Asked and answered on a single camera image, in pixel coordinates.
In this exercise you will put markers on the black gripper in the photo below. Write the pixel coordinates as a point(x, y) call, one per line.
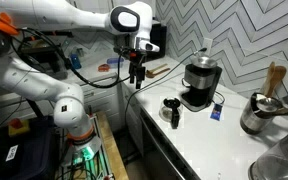
point(135, 57)

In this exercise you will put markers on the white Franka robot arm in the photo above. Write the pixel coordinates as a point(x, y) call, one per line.
point(34, 80)

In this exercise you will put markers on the robot base green light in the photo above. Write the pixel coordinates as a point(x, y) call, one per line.
point(84, 155)

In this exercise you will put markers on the black steel coffee machine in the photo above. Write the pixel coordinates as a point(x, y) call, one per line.
point(200, 80)

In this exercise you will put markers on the clear blue container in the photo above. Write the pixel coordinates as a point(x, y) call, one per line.
point(114, 61)

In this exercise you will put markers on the orange object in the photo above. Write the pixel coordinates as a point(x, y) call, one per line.
point(104, 67)

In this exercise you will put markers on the white cabinet drawers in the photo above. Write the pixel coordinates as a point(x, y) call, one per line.
point(100, 96)

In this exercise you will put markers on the black kitchen appliance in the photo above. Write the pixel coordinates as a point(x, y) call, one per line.
point(159, 40)

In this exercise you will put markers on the blue bottle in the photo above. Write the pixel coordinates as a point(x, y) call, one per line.
point(75, 61)

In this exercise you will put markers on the wooden plank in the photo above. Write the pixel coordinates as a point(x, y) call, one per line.
point(112, 146)

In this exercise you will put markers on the dark dishwasher front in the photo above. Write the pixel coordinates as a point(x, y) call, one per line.
point(164, 150)

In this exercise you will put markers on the white upper cabinet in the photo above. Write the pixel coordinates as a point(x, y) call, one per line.
point(90, 3)

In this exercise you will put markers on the blue packet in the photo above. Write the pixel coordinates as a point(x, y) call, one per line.
point(216, 111)

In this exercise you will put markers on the steel utensil holder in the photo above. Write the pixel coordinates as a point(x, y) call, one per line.
point(255, 120)

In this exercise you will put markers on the yellow emergency stop box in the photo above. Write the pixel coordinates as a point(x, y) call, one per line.
point(19, 128)

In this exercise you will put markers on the wooden spatula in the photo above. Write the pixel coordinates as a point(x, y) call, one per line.
point(269, 76)

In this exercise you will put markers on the black case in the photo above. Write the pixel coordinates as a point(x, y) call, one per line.
point(27, 153)

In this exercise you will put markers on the steel ladle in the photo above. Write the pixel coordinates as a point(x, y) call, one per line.
point(267, 104)

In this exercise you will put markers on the large wooden spoon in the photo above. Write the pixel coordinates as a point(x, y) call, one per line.
point(277, 76)

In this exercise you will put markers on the steel glass bowl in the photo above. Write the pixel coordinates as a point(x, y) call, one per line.
point(277, 160)

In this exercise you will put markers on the white wall outlet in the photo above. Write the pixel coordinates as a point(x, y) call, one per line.
point(207, 44)

